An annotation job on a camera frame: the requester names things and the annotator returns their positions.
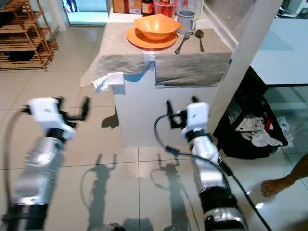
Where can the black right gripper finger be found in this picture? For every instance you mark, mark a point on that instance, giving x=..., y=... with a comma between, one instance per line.
x=195, y=99
x=170, y=111

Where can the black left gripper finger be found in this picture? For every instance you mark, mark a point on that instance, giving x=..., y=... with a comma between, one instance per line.
x=60, y=100
x=87, y=108

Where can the orange plastic bowl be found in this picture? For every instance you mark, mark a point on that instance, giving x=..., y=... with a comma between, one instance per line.
x=156, y=27

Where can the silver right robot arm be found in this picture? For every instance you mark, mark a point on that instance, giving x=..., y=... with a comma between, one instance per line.
x=211, y=178

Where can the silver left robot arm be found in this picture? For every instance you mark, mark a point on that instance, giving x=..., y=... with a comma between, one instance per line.
x=34, y=168

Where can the grey tablecloth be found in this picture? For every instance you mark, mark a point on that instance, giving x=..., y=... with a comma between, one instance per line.
x=192, y=67

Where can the white rag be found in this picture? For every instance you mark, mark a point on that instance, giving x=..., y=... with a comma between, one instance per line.
x=106, y=82

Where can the black basket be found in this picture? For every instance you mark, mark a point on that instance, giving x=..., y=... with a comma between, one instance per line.
x=245, y=96

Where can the metal fork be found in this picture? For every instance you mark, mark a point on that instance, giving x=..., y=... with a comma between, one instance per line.
x=182, y=44

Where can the wooden slatted shelf rack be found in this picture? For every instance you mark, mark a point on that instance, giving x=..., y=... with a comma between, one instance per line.
x=29, y=48

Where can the metal spoon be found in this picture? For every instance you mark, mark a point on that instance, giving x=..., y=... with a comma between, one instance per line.
x=199, y=33

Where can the white crumpled cloth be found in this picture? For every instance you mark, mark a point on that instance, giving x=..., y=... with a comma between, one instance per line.
x=255, y=135

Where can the orange plastic plate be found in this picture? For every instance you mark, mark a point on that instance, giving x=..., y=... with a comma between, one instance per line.
x=147, y=44

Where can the small red item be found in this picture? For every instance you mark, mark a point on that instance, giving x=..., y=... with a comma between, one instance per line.
x=267, y=124

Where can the grey mug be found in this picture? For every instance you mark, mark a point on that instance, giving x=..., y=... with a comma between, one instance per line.
x=185, y=21

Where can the glass door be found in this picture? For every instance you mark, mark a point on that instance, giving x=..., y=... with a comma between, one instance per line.
x=86, y=12

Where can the clear plastic container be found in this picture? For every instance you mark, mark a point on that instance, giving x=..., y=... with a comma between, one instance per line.
x=190, y=5

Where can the red jar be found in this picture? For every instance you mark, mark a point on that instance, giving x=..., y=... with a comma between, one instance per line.
x=164, y=8

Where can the white table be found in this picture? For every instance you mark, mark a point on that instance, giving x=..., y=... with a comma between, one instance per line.
x=284, y=53

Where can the dark sauce bottle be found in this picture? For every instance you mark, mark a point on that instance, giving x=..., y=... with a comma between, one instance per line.
x=147, y=6

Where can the brown cardboard box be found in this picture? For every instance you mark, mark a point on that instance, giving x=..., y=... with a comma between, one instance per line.
x=126, y=6

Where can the person's bare foot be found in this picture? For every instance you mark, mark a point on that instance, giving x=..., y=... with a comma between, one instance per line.
x=276, y=185

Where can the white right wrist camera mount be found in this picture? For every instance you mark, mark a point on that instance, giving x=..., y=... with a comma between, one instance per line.
x=197, y=118

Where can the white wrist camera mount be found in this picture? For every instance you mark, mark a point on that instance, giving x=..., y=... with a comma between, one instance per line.
x=45, y=113
x=197, y=118

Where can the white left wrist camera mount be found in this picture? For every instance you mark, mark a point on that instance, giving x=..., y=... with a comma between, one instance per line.
x=45, y=113

